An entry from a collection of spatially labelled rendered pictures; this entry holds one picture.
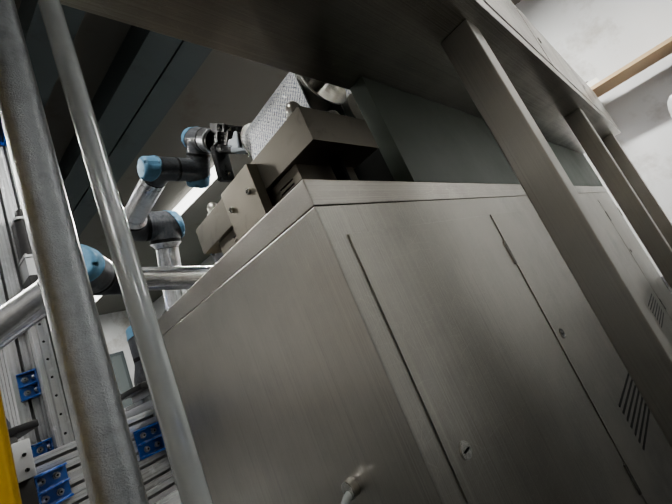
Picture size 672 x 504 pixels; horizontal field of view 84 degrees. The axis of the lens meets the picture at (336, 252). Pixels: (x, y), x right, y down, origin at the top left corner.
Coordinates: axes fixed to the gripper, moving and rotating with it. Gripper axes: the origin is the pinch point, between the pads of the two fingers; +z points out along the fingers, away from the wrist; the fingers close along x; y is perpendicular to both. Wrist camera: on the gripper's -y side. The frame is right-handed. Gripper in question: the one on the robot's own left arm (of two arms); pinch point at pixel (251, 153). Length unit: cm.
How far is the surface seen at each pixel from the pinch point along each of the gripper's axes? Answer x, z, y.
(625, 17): 372, 16, 142
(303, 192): -30, 55, -3
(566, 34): 367, -27, 132
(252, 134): -4.2, 6.1, 4.8
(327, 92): 1.3, 26.1, 15.5
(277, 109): -4.2, 15.6, 11.0
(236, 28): -31, 39, 18
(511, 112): 9, 64, 13
